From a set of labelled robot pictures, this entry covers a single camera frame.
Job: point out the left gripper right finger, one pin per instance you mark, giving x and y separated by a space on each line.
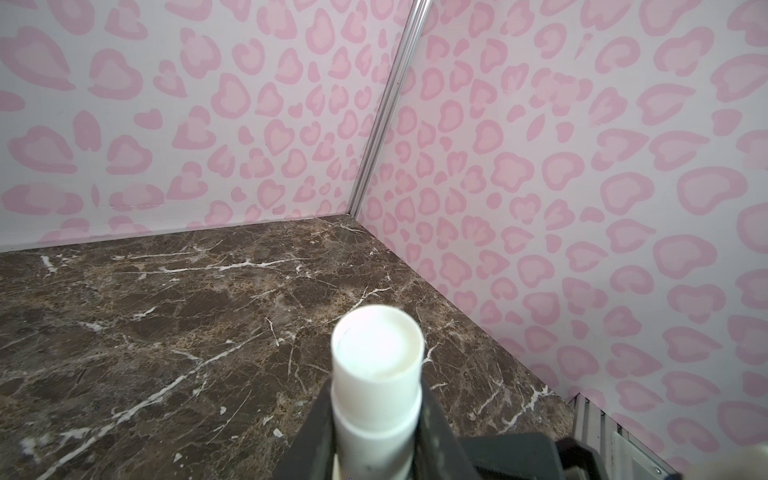
438 454

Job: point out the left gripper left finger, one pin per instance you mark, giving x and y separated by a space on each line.
311 454

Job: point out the white glue stick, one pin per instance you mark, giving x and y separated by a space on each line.
376 394

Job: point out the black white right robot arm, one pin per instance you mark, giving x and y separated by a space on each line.
533 456

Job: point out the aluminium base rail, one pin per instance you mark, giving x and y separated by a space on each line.
623 455

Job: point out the right corner aluminium post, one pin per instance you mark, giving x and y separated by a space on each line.
415 21

